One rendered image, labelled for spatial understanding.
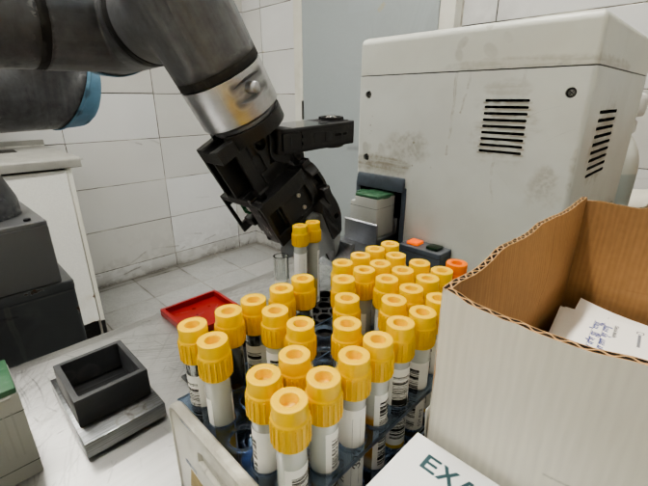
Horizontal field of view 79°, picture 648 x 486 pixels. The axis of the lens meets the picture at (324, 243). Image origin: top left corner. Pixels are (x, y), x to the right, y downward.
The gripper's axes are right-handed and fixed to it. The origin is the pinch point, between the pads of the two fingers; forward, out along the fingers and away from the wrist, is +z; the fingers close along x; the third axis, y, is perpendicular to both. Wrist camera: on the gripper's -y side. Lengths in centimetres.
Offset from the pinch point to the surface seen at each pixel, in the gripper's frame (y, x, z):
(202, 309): 15.9, -5.1, -3.9
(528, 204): -12.3, 19.4, -1.4
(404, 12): -145, -85, 20
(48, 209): 15, -159, 20
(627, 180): -42, 23, 18
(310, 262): 6.4, 5.6, -6.3
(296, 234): 6.3, 5.6, -10.2
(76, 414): 27.7, 5.8, -13.5
